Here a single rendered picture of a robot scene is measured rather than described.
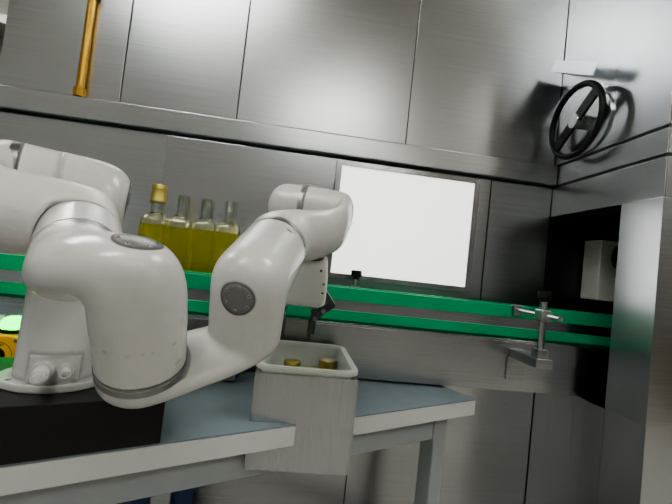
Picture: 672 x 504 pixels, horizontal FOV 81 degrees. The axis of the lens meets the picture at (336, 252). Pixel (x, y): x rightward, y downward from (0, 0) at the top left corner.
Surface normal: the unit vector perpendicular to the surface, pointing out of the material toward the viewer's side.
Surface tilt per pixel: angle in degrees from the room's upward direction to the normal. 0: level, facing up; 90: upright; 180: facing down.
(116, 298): 114
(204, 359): 41
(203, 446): 90
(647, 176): 90
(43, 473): 90
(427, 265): 90
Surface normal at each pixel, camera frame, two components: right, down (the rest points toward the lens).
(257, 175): 0.11, -0.03
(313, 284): 0.15, 0.26
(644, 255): -0.99, -0.11
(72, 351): 0.78, 0.05
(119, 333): 0.10, 0.46
